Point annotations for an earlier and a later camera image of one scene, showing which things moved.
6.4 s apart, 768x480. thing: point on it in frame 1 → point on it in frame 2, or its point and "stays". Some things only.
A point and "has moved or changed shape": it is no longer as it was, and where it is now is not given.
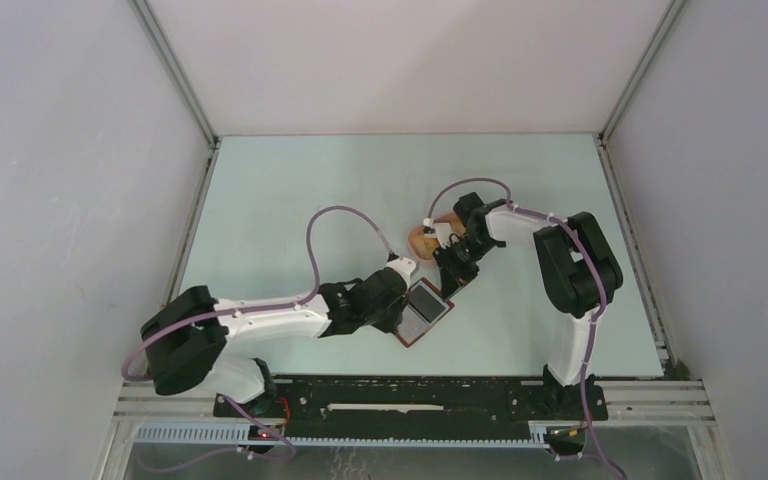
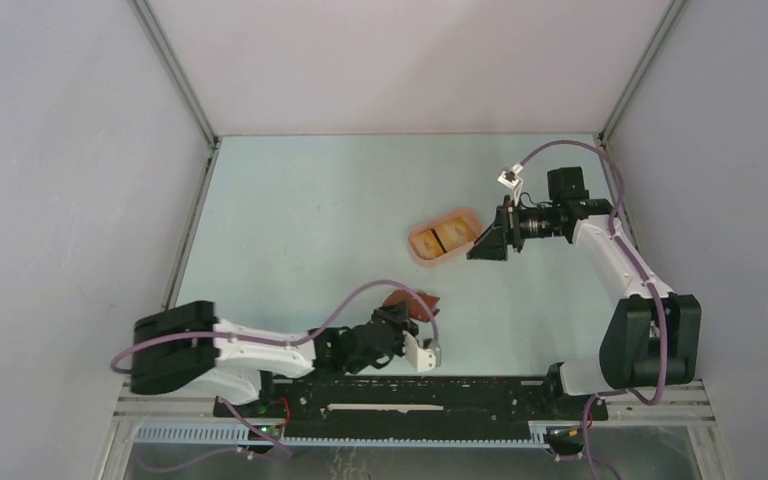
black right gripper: (452, 276) → (492, 244)
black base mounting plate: (416, 407) stays
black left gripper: (390, 324) → (398, 317)
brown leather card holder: (425, 307) has moved or changed shape
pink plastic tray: (422, 245) stays
